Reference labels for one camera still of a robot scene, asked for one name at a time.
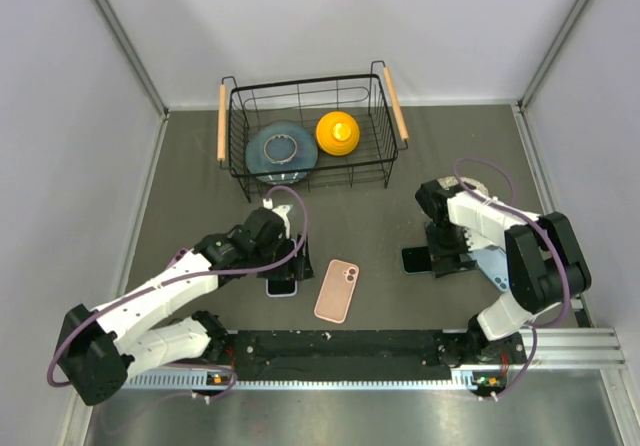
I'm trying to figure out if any teal smartphone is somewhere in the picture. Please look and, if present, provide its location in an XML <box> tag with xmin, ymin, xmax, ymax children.
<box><xmin>401</xmin><ymin>246</ymin><xmax>426</xmax><ymax>275</ymax></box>

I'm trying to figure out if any lavender phone case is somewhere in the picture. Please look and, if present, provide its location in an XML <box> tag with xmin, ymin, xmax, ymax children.
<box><xmin>265</xmin><ymin>278</ymin><xmax>299</xmax><ymax>298</ymax></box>

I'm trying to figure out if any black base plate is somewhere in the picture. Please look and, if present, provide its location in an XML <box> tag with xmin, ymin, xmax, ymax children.
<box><xmin>181</xmin><ymin>330</ymin><xmax>511</xmax><ymax>382</ymax></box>

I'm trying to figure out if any blue ceramic plate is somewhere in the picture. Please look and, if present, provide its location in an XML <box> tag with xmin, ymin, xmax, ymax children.
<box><xmin>245</xmin><ymin>121</ymin><xmax>318</xmax><ymax>185</ymax></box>

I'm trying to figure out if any black wire basket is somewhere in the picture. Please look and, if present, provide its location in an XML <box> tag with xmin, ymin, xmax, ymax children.
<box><xmin>217</xmin><ymin>60</ymin><xmax>409</xmax><ymax>200</ymax></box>

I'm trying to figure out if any yellow ribbed bowl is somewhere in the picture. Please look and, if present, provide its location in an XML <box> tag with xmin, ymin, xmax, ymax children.
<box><xmin>315</xmin><ymin>110</ymin><xmax>360</xmax><ymax>156</ymax></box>

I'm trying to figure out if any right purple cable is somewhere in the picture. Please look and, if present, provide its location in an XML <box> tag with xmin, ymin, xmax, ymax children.
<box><xmin>452</xmin><ymin>157</ymin><xmax>574</xmax><ymax>327</ymax></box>

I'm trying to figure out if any pink phone case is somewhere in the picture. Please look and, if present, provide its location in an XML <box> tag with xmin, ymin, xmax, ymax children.
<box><xmin>314</xmin><ymin>259</ymin><xmax>360</xmax><ymax>324</ymax></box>

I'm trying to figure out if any purple cable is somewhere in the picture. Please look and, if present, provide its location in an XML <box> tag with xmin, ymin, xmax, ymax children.
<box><xmin>452</xmin><ymin>157</ymin><xmax>574</xmax><ymax>327</ymax></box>
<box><xmin>47</xmin><ymin>185</ymin><xmax>309</xmax><ymax>387</ymax></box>

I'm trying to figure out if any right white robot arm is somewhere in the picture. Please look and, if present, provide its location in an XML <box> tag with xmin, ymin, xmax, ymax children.
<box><xmin>415</xmin><ymin>177</ymin><xmax>592</xmax><ymax>362</ymax></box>

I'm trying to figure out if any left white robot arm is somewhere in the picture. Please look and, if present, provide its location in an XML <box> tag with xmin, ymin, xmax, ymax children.
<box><xmin>49</xmin><ymin>202</ymin><xmax>308</xmax><ymax>406</ymax></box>

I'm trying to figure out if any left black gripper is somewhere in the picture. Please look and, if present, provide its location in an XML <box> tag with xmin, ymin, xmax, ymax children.
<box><xmin>252</xmin><ymin>231</ymin><xmax>314</xmax><ymax>281</ymax></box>

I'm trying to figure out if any slotted cable duct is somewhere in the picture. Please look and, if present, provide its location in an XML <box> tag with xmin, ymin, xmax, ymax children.
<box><xmin>123</xmin><ymin>369</ymin><xmax>478</xmax><ymax>392</ymax></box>

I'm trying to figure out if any light blue phone case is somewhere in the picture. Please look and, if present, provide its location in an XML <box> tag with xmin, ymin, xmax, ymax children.
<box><xmin>470</xmin><ymin>247</ymin><xmax>510</xmax><ymax>293</ymax></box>

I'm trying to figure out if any speckled round coaster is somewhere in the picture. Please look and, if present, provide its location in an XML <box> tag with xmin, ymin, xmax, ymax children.
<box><xmin>437</xmin><ymin>176</ymin><xmax>489</xmax><ymax>196</ymax></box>

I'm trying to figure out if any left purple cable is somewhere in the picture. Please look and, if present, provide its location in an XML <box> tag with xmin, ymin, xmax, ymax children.
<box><xmin>47</xmin><ymin>185</ymin><xmax>309</xmax><ymax>387</ymax></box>

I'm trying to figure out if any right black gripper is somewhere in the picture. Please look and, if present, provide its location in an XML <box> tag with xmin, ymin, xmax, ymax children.
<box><xmin>425</xmin><ymin>221</ymin><xmax>479</xmax><ymax>278</ymax></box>

